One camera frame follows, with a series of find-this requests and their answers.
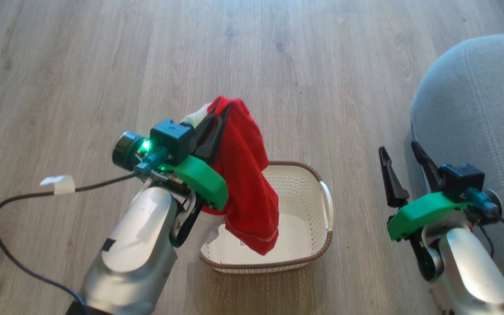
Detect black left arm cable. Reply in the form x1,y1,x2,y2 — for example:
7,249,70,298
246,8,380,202
0,172,142,307

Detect white left cable tag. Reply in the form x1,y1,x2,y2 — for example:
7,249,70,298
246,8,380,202
40,175,76,196

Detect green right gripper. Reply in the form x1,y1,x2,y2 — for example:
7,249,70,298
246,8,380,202
378,140,470,242

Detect cream laundry basket brown rim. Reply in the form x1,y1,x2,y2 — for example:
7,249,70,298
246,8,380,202
199,161,335,274

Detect red shorts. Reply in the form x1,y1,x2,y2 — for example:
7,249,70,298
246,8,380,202
181,96,280,257

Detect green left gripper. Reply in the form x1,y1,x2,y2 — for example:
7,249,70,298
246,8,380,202
164,105,232,212

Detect grey fabric sofa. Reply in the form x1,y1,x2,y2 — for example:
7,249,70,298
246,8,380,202
410,34,504,315

